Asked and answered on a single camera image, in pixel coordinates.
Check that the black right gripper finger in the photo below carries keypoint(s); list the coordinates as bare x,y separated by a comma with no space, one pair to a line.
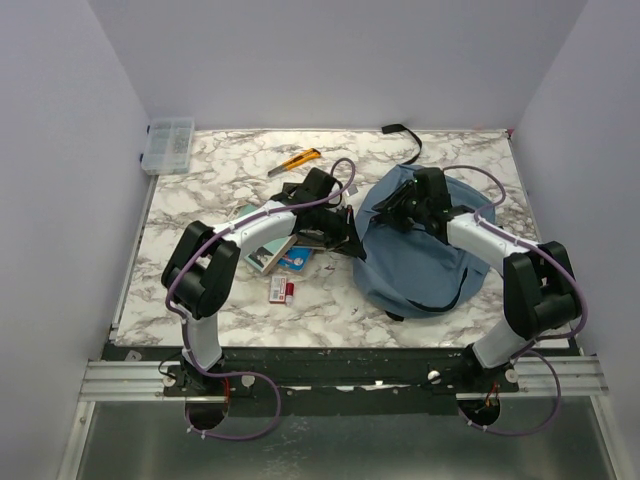
399,202
386,218

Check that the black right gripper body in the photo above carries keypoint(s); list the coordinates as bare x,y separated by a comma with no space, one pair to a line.
419,210

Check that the blue backpack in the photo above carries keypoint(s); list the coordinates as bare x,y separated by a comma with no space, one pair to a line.
410,275

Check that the aluminium rail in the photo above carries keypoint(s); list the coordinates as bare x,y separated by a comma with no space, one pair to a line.
122,381

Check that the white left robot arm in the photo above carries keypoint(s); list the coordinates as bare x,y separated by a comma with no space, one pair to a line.
200,272

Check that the black mounting base plate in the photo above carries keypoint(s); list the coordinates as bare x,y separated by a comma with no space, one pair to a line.
351,381

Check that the yellow utility knife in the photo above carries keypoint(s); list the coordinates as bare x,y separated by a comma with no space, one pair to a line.
295,161

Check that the blue blister pack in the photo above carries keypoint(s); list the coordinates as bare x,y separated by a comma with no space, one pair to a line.
296,258

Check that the clear plastic organizer box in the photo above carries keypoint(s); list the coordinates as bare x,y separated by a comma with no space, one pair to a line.
168,146

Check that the red white glue stick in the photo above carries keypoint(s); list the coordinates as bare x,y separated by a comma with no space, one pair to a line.
289,293

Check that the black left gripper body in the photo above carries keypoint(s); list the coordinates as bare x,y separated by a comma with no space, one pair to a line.
320,213

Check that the red white staples box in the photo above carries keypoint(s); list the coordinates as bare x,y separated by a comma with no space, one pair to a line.
277,289

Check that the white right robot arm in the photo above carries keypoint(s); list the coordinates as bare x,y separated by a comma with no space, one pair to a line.
541,297

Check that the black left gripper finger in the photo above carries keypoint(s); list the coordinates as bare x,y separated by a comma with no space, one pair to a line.
320,240
340,234

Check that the teal paperback book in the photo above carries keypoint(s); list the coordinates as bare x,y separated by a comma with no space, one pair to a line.
265,257

